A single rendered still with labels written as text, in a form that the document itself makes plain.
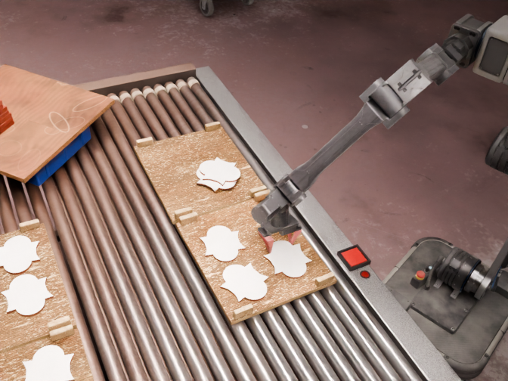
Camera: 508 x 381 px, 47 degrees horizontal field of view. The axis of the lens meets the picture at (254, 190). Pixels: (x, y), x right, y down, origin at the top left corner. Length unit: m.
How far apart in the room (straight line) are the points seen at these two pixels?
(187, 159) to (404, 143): 2.10
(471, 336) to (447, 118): 1.98
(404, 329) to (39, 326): 1.00
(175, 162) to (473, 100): 2.90
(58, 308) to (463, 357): 1.63
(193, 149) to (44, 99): 0.57
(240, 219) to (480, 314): 1.29
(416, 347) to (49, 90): 1.56
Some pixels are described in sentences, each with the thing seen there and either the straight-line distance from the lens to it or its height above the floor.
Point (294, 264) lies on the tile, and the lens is 1.77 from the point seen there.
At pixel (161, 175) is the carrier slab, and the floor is 0.94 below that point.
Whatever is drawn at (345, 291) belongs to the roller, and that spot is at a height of 0.92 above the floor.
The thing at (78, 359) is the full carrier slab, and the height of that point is 0.94.
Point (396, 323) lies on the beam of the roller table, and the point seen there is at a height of 0.92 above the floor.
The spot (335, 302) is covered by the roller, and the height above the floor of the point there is 0.92.
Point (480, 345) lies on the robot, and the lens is 2.67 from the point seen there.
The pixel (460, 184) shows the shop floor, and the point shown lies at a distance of 3.75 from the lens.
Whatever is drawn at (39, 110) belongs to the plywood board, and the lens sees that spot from 2.23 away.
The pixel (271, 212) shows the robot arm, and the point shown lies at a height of 1.15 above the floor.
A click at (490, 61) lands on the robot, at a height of 1.43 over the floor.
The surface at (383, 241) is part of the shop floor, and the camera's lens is 3.23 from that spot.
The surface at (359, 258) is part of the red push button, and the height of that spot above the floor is 0.93.
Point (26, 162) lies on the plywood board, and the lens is 2.01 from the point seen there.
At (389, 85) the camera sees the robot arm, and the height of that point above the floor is 1.55.
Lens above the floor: 2.29
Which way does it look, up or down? 43 degrees down
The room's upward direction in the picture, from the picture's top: 5 degrees clockwise
